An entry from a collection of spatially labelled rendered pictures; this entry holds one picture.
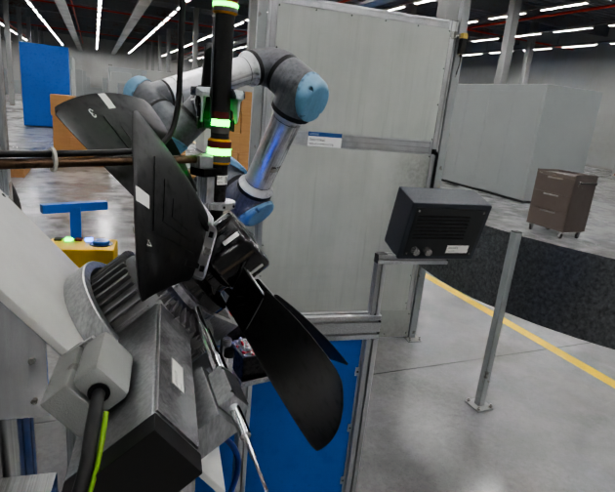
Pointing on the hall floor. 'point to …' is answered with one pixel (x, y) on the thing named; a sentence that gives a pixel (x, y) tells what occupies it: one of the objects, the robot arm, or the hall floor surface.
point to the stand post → (10, 440)
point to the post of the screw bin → (242, 444)
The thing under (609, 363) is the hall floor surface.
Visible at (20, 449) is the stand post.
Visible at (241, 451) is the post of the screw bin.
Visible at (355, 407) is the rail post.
